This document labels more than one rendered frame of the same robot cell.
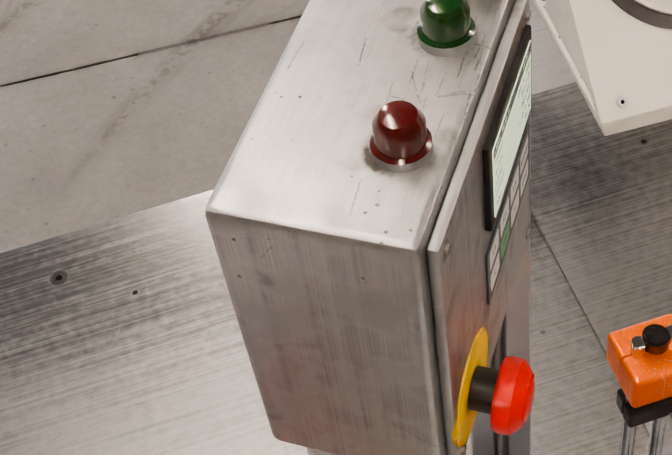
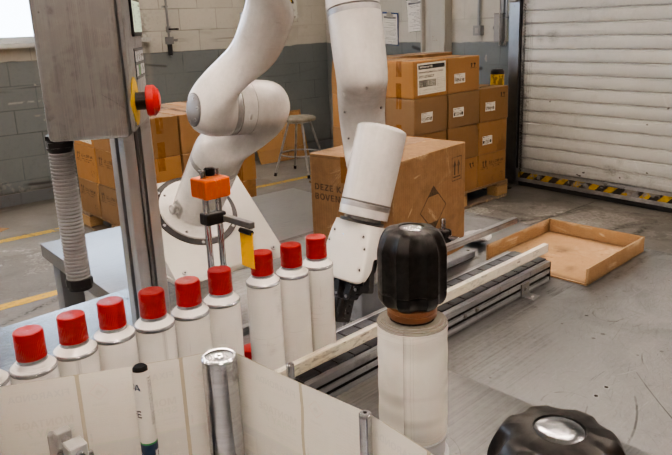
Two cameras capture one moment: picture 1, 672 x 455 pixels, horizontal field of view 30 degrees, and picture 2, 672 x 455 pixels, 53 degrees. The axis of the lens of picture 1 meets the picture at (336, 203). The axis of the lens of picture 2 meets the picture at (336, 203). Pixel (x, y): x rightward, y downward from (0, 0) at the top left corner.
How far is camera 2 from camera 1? 71 cm
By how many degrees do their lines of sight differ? 44
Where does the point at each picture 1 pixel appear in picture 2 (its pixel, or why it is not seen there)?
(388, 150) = not seen: outside the picture
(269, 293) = (51, 19)
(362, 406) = (91, 89)
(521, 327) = (152, 181)
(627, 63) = (183, 258)
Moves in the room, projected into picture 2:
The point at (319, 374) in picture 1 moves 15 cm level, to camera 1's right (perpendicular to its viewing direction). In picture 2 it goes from (72, 72) to (193, 63)
